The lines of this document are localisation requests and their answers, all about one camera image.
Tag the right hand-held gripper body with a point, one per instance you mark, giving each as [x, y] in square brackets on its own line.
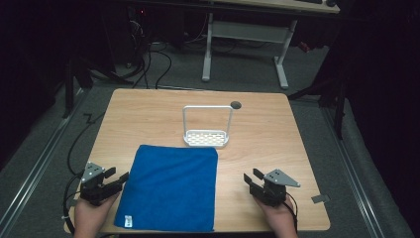
[275, 190]

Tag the person's right hand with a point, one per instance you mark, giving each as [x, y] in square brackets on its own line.
[277, 214]

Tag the black computer mouse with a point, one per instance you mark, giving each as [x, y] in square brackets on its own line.
[330, 2]

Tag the blue towel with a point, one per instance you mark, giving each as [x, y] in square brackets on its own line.
[171, 188]

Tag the grey tape piece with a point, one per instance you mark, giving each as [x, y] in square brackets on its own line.
[321, 198]

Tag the white hanging rack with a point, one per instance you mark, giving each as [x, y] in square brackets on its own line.
[206, 138]

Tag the person's left hand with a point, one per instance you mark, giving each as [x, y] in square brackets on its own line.
[89, 213]

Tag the white-framed desk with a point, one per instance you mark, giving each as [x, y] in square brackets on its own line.
[251, 31]

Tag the black metal stand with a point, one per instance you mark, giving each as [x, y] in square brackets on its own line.
[69, 89]
[339, 109]

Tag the red object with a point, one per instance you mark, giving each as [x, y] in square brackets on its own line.
[304, 46]

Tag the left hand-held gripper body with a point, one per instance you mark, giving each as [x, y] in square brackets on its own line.
[93, 185]

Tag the black keyboard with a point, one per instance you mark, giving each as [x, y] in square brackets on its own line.
[308, 1]

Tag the metal floor rail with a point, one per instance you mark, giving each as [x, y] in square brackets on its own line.
[353, 172]
[36, 165]

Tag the dark round table grommet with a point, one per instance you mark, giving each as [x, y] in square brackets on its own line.
[235, 105]

